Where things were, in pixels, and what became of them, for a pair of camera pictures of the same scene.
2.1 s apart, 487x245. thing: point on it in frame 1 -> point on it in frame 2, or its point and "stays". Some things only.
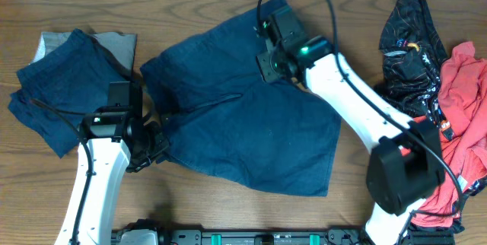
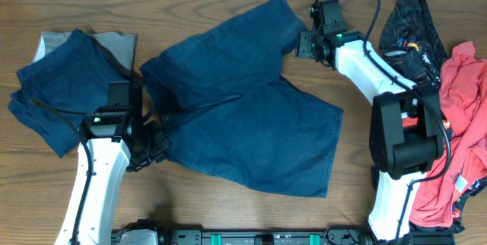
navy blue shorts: [224, 120] stays
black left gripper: [151, 147] stays
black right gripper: [266, 63] -> [303, 42]
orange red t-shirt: [462, 102] stays
